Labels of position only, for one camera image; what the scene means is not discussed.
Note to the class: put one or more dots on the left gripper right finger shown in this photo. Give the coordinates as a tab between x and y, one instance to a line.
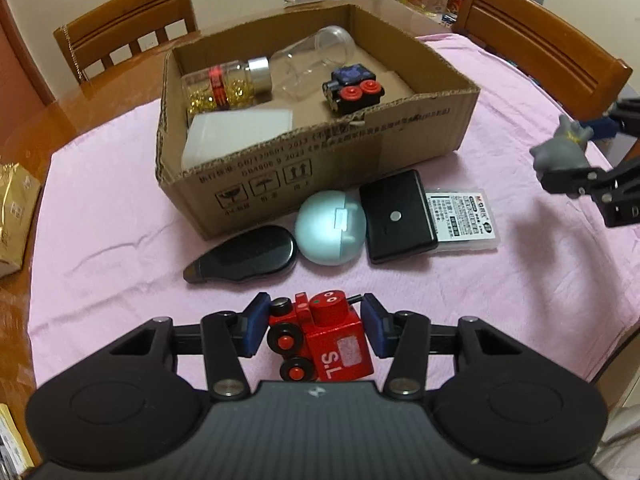
404	337

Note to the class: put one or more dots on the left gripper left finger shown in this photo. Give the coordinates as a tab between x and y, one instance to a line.
227	337

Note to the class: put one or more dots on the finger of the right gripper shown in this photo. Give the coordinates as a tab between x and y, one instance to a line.
576	182
602	128

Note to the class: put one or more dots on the grey toy figure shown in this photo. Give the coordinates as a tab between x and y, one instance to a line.
565	150

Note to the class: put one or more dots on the red toy train engine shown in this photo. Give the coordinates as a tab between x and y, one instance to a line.
320	338

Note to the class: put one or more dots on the black teardrop case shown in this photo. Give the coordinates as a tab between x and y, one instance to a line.
253	254

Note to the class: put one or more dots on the teal round case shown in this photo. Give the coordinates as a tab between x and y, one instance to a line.
330	228

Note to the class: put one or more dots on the white plastic container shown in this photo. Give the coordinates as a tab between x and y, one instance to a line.
219	134

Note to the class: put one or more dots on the gold capsule bottle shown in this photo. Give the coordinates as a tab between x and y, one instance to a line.
226	86

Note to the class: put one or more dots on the clear plastic jar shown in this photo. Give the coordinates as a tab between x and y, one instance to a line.
300	69

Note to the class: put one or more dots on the wooden chair right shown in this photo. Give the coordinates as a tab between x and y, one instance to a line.
573	69

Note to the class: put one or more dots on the wooden chair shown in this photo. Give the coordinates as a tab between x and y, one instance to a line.
116	24
573	69

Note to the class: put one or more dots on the black rectangular case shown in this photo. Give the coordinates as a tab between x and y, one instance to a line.
399	223

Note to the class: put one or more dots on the clear box with label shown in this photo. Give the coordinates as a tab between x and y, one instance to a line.
463	221

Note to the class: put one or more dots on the cardboard box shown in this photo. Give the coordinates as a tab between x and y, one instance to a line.
424	113

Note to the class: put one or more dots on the gold tissue pack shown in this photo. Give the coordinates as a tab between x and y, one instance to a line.
19	192

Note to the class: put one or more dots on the wooden chair back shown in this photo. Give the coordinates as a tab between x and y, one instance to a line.
116	24

